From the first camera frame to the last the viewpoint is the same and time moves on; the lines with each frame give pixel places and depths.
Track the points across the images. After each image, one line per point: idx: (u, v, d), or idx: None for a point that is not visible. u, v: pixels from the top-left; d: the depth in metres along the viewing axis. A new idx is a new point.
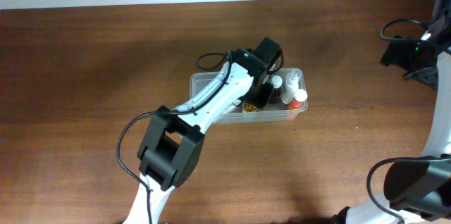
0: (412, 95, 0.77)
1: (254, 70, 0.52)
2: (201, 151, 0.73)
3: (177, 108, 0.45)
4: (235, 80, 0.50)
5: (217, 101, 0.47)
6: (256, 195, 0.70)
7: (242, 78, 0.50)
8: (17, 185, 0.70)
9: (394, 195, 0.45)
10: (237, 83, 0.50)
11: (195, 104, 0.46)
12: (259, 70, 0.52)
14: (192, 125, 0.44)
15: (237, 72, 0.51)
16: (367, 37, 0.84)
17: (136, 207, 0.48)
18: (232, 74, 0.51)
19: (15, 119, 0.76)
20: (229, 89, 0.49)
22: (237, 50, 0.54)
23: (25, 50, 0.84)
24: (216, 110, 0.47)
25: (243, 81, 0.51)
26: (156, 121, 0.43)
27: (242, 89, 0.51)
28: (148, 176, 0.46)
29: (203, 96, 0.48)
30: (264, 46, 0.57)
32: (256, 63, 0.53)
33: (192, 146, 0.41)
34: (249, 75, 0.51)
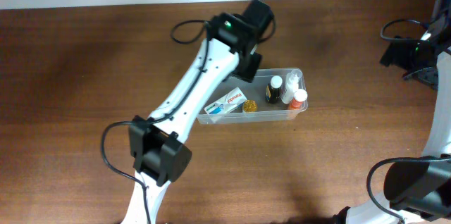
0: (410, 96, 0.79)
1: (237, 41, 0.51)
2: (202, 150, 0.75)
3: (151, 116, 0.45)
4: (214, 65, 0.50)
5: (194, 97, 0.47)
6: (256, 194, 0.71)
7: (220, 60, 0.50)
8: (24, 184, 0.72)
9: (393, 195, 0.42)
10: (218, 67, 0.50)
11: (172, 106, 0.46)
12: (243, 41, 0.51)
14: (169, 133, 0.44)
15: (216, 55, 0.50)
16: (366, 37, 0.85)
17: (134, 202, 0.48)
18: (211, 56, 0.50)
19: (22, 118, 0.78)
20: (207, 78, 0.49)
22: (218, 17, 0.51)
23: (31, 51, 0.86)
24: (196, 109, 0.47)
25: (223, 62, 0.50)
26: (134, 132, 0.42)
27: (224, 70, 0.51)
28: (143, 172, 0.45)
29: (179, 94, 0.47)
30: (252, 14, 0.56)
32: (241, 32, 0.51)
33: (173, 153, 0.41)
34: (229, 53, 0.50)
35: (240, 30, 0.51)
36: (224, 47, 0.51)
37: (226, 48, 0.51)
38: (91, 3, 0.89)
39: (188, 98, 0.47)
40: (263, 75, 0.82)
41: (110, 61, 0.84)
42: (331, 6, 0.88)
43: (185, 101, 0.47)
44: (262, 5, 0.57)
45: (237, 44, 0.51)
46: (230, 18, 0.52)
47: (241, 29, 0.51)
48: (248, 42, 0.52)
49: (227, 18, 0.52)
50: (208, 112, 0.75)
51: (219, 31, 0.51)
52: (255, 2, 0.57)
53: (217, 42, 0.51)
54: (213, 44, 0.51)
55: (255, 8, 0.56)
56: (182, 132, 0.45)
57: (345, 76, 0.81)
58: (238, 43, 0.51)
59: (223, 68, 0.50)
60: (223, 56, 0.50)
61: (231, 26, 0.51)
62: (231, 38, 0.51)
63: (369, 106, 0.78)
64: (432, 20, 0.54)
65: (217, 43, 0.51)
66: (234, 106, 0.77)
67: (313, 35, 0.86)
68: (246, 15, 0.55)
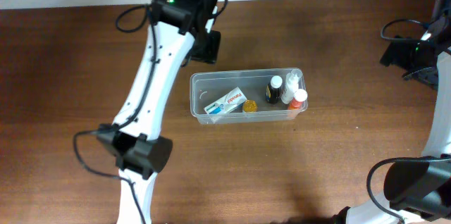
0: (410, 96, 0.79)
1: (187, 18, 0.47)
2: (202, 150, 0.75)
3: (116, 122, 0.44)
4: (166, 53, 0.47)
5: (153, 92, 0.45)
6: (256, 194, 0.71)
7: (172, 46, 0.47)
8: (24, 184, 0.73)
9: (394, 194, 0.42)
10: (170, 53, 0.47)
11: (133, 107, 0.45)
12: (192, 21, 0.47)
14: (137, 135, 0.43)
15: (166, 40, 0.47)
16: (366, 37, 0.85)
17: (123, 206, 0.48)
18: (161, 44, 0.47)
19: (22, 119, 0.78)
20: (163, 67, 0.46)
22: None
23: (29, 51, 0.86)
24: (161, 104, 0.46)
25: (174, 46, 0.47)
26: (103, 141, 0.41)
27: (177, 54, 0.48)
28: (127, 172, 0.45)
29: (138, 92, 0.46)
30: None
32: (187, 5, 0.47)
33: (145, 154, 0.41)
34: (180, 34, 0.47)
35: (185, 4, 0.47)
36: (172, 29, 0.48)
37: (175, 30, 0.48)
38: (90, 3, 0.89)
39: (148, 94, 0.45)
40: (263, 75, 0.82)
41: (110, 61, 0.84)
42: (330, 6, 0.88)
43: (146, 98, 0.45)
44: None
45: (187, 21, 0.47)
46: None
47: (186, 3, 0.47)
48: (199, 15, 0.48)
49: None
50: (208, 112, 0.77)
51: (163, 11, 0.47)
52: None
53: (163, 25, 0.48)
54: (159, 29, 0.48)
55: None
56: (151, 130, 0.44)
57: (345, 76, 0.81)
58: (186, 20, 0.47)
59: (175, 53, 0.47)
60: (173, 39, 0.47)
61: (175, 3, 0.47)
62: (179, 16, 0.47)
63: (369, 106, 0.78)
64: (433, 20, 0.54)
65: (163, 25, 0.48)
66: (234, 106, 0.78)
67: (313, 34, 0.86)
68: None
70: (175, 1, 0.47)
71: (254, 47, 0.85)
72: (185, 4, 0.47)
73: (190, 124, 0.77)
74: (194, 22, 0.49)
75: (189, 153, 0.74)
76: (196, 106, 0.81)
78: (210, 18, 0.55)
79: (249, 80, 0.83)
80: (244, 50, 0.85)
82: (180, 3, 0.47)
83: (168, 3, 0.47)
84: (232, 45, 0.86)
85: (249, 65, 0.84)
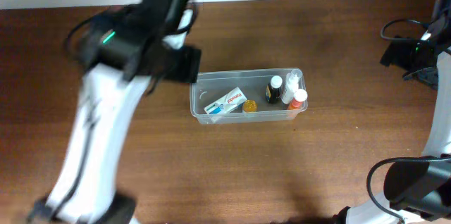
0: (410, 96, 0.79)
1: (131, 58, 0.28)
2: (202, 150, 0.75)
3: (48, 202, 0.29)
4: (108, 108, 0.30)
5: (95, 165, 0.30)
6: (256, 194, 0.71)
7: (115, 98, 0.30)
8: (23, 184, 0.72)
9: (394, 194, 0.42)
10: (113, 107, 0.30)
11: (65, 190, 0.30)
12: (141, 62, 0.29)
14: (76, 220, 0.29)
15: (105, 94, 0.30)
16: (366, 37, 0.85)
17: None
18: (97, 96, 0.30)
19: (21, 119, 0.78)
20: (103, 132, 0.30)
22: (94, 21, 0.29)
23: (29, 51, 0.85)
24: (106, 182, 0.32)
25: (118, 99, 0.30)
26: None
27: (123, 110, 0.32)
28: None
29: (72, 168, 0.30)
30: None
32: (138, 33, 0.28)
33: None
34: (124, 85, 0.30)
35: (134, 34, 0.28)
36: (112, 78, 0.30)
37: (114, 79, 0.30)
38: (90, 3, 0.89)
39: (85, 167, 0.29)
40: (263, 75, 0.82)
41: None
42: (330, 6, 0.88)
43: (84, 175, 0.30)
44: None
45: (132, 63, 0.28)
46: (113, 21, 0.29)
47: (137, 32, 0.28)
48: (152, 53, 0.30)
49: (108, 23, 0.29)
50: (208, 112, 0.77)
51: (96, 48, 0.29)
52: None
53: (100, 71, 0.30)
54: (94, 75, 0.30)
55: None
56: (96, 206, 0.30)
57: (344, 76, 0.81)
58: (131, 60, 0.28)
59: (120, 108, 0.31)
60: (115, 91, 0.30)
61: (118, 33, 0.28)
62: (122, 52, 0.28)
63: (369, 106, 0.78)
64: (433, 20, 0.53)
65: (101, 70, 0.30)
66: (233, 106, 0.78)
67: (313, 34, 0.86)
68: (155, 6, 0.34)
70: (118, 34, 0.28)
71: (254, 47, 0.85)
72: (137, 32, 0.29)
73: (190, 124, 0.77)
74: (144, 61, 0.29)
75: (189, 153, 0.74)
76: (196, 106, 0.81)
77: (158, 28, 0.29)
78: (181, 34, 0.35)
79: (249, 80, 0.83)
80: (244, 50, 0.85)
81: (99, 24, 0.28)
82: (126, 33, 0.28)
83: (106, 36, 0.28)
84: (232, 45, 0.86)
85: (249, 65, 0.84)
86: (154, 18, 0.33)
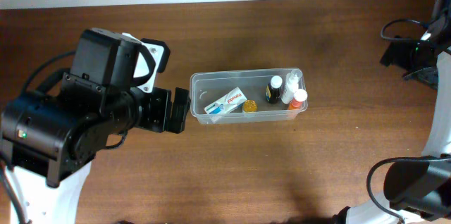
0: (410, 96, 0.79)
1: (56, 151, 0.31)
2: (202, 150, 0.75)
3: None
4: (37, 210, 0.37)
5: None
6: (256, 194, 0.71)
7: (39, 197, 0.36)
8: None
9: (394, 194, 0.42)
10: (41, 208, 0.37)
11: None
12: (65, 154, 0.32)
14: None
15: (32, 196, 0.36)
16: (366, 37, 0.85)
17: None
18: (26, 199, 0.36)
19: None
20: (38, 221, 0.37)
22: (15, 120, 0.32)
23: (28, 51, 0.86)
24: None
25: (43, 203, 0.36)
26: None
27: (56, 207, 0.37)
28: None
29: None
30: (91, 58, 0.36)
32: (59, 123, 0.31)
33: None
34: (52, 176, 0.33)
35: (56, 125, 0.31)
36: (36, 180, 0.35)
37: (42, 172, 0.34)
38: (90, 3, 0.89)
39: None
40: (263, 75, 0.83)
41: None
42: (330, 6, 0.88)
43: None
44: (101, 48, 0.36)
45: (58, 154, 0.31)
46: (32, 110, 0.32)
47: (58, 122, 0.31)
48: (78, 140, 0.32)
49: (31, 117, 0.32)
50: (208, 112, 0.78)
51: (25, 148, 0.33)
52: (91, 46, 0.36)
53: (21, 171, 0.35)
54: (19, 178, 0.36)
55: (91, 54, 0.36)
56: None
57: (344, 76, 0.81)
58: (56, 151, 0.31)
59: (53, 208, 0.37)
60: (39, 196, 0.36)
61: (38, 126, 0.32)
62: (48, 147, 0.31)
63: (368, 106, 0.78)
64: (433, 20, 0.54)
65: (27, 171, 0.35)
66: (234, 106, 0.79)
67: (313, 35, 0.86)
68: (80, 79, 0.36)
70: (36, 128, 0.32)
71: (254, 48, 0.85)
72: (58, 122, 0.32)
73: (190, 125, 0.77)
74: (70, 151, 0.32)
75: (189, 153, 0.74)
76: (196, 107, 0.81)
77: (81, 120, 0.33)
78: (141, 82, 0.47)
79: (249, 80, 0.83)
80: (244, 50, 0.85)
81: (14, 119, 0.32)
82: (47, 125, 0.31)
83: (24, 134, 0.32)
84: (232, 45, 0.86)
85: (249, 65, 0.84)
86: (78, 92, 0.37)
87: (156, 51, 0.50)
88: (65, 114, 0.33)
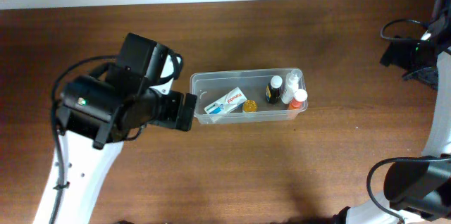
0: (411, 96, 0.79)
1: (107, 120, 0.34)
2: (202, 150, 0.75)
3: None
4: (77, 172, 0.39)
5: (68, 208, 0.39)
6: (256, 194, 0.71)
7: (84, 158, 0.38)
8: (22, 184, 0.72)
9: (394, 194, 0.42)
10: (82, 170, 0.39)
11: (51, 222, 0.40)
12: (115, 125, 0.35)
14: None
15: (75, 158, 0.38)
16: (366, 37, 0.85)
17: None
18: (69, 161, 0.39)
19: (18, 119, 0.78)
20: (74, 184, 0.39)
22: (69, 91, 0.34)
23: (28, 51, 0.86)
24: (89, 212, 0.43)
25: (86, 165, 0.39)
26: None
27: (94, 171, 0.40)
28: None
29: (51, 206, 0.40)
30: (134, 51, 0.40)
32: (111, 98, 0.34)
33: None
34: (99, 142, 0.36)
35: (108, 99, 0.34)
36: (84, 141, 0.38)
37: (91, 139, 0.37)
38: (90, 3, 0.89)
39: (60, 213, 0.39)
40: (263, 75, 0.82)
41: None
42: (330, 6, 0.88)
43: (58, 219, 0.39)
44: (145, 44, 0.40)
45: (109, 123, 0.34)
46: (84, 91, 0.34)
47: (107, 98, 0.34)
48: (126, 113, 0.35)
49: (87, 91, 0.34)
50: (208, 112, 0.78)
51: (78, 115, 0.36)
52: (133, 42, 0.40)
53: (72, 134, 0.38)
54: (68, 141, 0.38)
55: (133, 49, 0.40)
56: None
57: (345, 76, 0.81)
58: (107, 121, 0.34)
59: (91, 170, 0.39)
60: (82, 157, 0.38)
61: (90, 102, 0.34)
62: (99, 117, 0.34)
63: (369, 106, 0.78)
64: (433, 20, 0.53)
65: (77, 133, 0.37)
66: (234, 106, 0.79)
67: (313, 35, 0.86)
68: (123, 69, 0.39)
70: (89, 101, 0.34)
71: (254, 48, 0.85)
72: (110, 97, 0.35)
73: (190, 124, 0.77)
74: (118, 123, 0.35)
75: (189, 153, 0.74)
76: (196, 107, 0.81)
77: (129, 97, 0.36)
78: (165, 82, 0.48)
79: (249, 80, 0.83)
80: (244, 50, 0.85)
81: (70, 95, 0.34)
82: (100, 98, 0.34)
83: (81, 105, 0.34)
84: (232, 45, 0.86)
85: (249, 65, 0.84)
86: (120, 79, 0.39)
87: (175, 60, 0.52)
88: (115, 92, 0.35)
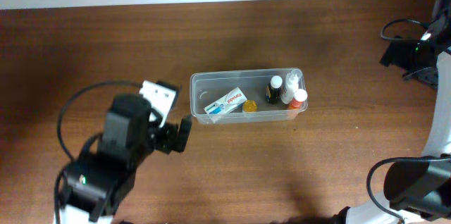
0: (410, 96, 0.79)
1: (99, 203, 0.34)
2: (202, 150, 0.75)
3: None
4: None
5: None
6: (256, 194, 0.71)
7: None
8: (20, 184, 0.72)
9: (394, 194, 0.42)
10: None
11: None
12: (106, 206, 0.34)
14: None
15: None
16: (366, 37, 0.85)
17: None
18: None
19: (17, 119, 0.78)
20: None
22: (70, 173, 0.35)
23: (27, 51, 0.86)
24: None
25: None
26: None
27: None
28: None
29: None
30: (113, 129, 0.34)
32: (104, 181, 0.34)
33: None
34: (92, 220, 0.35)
35: (101, 182, 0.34)
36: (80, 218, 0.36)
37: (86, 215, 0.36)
38: (90, 3, 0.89)
39: None
40: (263, 75, 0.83)
41: (111, 61, 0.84)
42: (330, 7, 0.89)
43: None
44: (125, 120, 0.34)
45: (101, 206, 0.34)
46: (85, 170, 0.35)
47: (103, 184, 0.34)
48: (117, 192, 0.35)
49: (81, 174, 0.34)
50: (208, 112, 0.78)
51: (75, 192, 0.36)
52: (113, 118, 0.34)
53: (70, 211, 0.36)
54: (67, 217, 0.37)
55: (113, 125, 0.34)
56: None
57: (345, 76, 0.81)
58: (101, 206, 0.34)
59: None
60: None
61: (88, 182, 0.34)
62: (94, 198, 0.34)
63: (368, 106, 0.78)
64: (433, 20, 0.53)
65: (74, 210, 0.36)
66: (234, 106, 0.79)
67: (313, 35, 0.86)
68: (108, 143, 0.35)
70: (85, 183, 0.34)
71: (254, 48, 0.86)
72: (103, 179, 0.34)
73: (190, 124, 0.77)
74: (110, 202, 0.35)
75: (189, 153, 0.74)
76: (196, 107, 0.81)
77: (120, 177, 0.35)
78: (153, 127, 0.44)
79: (249, 80, 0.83)
80: (244, 50, 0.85)
81: (71, 175, 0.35)
82: (94, 181, 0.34)
83: (82, 184, 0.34)
84: (232, 45, 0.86)
85: (249, 65, 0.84)
86: (108, 154, 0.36)
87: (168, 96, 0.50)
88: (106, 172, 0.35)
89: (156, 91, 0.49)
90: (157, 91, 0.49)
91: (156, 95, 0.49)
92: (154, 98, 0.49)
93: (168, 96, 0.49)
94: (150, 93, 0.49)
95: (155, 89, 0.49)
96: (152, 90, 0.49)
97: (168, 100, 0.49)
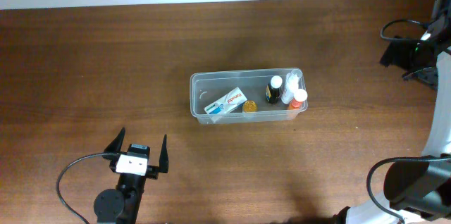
0: (410, 96, 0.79)
1: None
2: (202, 149, 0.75)
3: None
4: None
5: None
6: (256, 194, 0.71)
7: None
8: (20, 184, 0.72)
9: (394, 194, 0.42)
10: None
11: None
12: None
14: None
15: None
16: (366, 37, 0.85)
17: None
18: None
19: (17, 118, 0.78)
20: None
22: None
23: (27, 50, 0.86)
24: None
25: None
26: None
27: None
28: None
29: None
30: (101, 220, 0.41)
32: None
33: None
34: None
35: None
36: None
37: None
38: (90, 3, 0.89)
39: None
40: (263, 75, 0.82)
41: (111, 61, 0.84)
42: (330, 7, 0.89)
43: None
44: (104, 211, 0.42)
45: None
46: None
47: None
48: None
49: None
50: (208, 112, 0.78)
51: None
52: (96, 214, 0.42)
53: None
54: None
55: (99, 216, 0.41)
56: None
57: (345, 76, 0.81)
58: None
59: None
60: None
61: None
62: None
63: (368, 106, 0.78)
64: (432, 20, 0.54)
65: None
66: (233, 106, 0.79)
67: (313, 35, 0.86)
68: None
70: None
71: (254, 48, 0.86)
72: None
73: (190, 124, 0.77)
74: None
75: (189, 153, 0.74)
76: (196, 106, 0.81)
77: None
78: (135, 179, 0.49)
79: (249, 80, 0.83)
80: (245, 50, 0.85)
81: None
82: None
83: None
84: (232, 45, 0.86)
85: (249, 65, 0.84)
86: None
87: (142, 165, 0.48)
88: None
89: (130, 162, 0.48)
90: (130, 162, 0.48)
91: (131, 166, 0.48)
92: (129, 171, 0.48)
93: (142, 166, 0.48)
94: (124, 167, 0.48)
95: (128, 160, 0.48)
96: (125, 162, 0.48)
97: (142, 170, 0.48)
